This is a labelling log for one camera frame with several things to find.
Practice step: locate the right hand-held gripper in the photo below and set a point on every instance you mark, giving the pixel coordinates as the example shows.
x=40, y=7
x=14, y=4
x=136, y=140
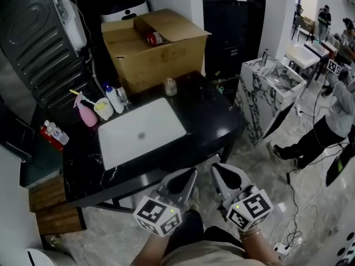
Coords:
x=249, y=209

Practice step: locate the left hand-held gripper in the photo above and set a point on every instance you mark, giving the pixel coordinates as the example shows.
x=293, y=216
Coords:
x=158, y=213

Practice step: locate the small glass jar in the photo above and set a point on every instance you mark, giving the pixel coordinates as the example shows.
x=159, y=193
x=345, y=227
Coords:
x=170, y=88

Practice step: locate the person's left forearm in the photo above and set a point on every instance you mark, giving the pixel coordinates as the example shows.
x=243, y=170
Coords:
x=151, y=251

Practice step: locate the person's right forearm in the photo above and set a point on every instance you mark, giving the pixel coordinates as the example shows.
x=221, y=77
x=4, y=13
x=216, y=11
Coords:
x=260, y=248

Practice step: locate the black marble sink countertop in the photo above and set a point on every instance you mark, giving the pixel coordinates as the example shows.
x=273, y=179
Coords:
x=205, y=120

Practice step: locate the white sink basin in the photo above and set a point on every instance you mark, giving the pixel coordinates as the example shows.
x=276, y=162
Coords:
x=124, y=140

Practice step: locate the white marble sink cabinet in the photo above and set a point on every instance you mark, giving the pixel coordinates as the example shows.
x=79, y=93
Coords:
x=258, y=98

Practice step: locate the white bottle with blue cap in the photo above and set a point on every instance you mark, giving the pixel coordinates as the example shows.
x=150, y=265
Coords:
x=114, y=100

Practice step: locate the pink spray bottle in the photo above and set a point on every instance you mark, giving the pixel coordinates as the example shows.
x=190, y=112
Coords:
x=87, y=115

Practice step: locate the clear plastic water bottle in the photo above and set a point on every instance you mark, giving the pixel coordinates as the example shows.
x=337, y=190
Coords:
x=56, y=133

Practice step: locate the person's shoe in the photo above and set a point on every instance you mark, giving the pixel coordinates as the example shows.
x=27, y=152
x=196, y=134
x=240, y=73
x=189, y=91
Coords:
x=193, y=201

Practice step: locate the person's dark trousers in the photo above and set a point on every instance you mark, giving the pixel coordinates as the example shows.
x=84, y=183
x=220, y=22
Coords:
x=191, y=229

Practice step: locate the person's beige shirt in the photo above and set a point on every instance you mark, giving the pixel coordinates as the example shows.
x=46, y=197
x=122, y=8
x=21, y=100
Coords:
x=205, y=253

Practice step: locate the white power strip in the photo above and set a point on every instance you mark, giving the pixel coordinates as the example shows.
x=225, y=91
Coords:
x=281, y=249

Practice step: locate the teal and yellow toy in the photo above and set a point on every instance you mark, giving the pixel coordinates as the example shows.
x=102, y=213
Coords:
x=220, y=89

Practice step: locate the white cup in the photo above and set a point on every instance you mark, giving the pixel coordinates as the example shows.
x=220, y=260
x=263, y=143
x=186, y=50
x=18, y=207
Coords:
x=103, y=109

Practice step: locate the black oval panel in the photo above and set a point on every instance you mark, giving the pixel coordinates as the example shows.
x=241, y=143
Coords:
x=339, y=165

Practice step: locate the large cardboard box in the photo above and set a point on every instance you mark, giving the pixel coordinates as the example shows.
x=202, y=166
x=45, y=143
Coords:
x=155, y=62

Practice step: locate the wooden step stool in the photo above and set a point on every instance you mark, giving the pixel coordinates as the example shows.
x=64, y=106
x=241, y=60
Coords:
x=55, y=206

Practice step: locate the chrome faucet on marble cabinet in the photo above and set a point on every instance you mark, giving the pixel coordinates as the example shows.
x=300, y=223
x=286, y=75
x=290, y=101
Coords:
x=265, y=57

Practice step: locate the white basin on table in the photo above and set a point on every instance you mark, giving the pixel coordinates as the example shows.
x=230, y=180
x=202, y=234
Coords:
x=301, y=55

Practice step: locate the red can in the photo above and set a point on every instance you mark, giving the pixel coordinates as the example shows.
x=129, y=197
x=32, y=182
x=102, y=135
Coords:
x=155, y=38

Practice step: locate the black cabinet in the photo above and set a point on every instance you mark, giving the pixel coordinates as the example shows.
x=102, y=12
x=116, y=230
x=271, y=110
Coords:
x=230, y=29

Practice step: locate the white and black round appliance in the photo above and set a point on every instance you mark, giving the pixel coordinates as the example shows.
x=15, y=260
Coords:
x=122, y=8

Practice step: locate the grey metal washing machine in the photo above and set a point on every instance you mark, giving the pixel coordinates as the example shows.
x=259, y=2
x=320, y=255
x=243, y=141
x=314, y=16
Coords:
x=33, y=46

